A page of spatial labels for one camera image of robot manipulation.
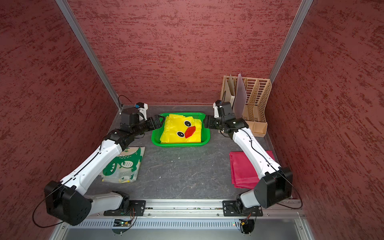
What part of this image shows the pink folded raincoat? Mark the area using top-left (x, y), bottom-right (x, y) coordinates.
top-left (229, 152), bottom-right (260, 190)

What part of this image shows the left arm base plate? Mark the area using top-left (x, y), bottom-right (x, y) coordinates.
top-left (104, 200), bottom-right (147, 218)

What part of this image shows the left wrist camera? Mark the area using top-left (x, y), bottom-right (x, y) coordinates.
top-left (135, 102), bottom-right (148, 121)

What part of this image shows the corner aluminium post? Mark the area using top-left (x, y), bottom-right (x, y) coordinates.
top-left (56, 0), bottom-right (122, 111)
top-left (270, 0), bottom-right (313, 84)

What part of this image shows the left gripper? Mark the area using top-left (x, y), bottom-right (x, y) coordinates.
top-left (132, 115), bottom-right (166, 137)

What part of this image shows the aluminium front rail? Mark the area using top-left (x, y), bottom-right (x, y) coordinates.
top-left (62, 197), bottom-right (307, 218)

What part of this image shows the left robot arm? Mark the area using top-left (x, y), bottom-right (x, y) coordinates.
top-left (42, 103), bottom-right (166, 226)

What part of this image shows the beige file organizer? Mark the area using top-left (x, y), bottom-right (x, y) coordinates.
top-left (221, 76), bottom-right (272, 138)

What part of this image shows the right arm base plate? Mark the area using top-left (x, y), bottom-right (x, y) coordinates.
top-left (222, 201), bottom-right (263, 218)

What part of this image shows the green dinosaur raincoat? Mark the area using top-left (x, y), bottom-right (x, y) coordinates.
top-left (100, 147), bottom-right (146, 184)

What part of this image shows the grey purple folder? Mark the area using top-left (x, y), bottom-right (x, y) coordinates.
top-left (233, 74), bottom-right (247, 119)

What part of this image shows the green plastic basket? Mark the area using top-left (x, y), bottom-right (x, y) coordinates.
top-left (152, 113), bottom-right (211, 148)

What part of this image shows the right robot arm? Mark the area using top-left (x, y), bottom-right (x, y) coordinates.
top-left (203, 100), bottom-right (297, 209)

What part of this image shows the left corner aluminium post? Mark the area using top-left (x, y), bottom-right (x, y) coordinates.
top-left (56, 0), bottom-right (122, 111)

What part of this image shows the yellow duck raincoat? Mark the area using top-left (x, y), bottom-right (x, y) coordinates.
top-left (160, 114), bottom-right (202, 144)

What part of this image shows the right corner aluminium post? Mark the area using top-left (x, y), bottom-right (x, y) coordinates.
top-left (270, 0), bottom-right (313, 84)

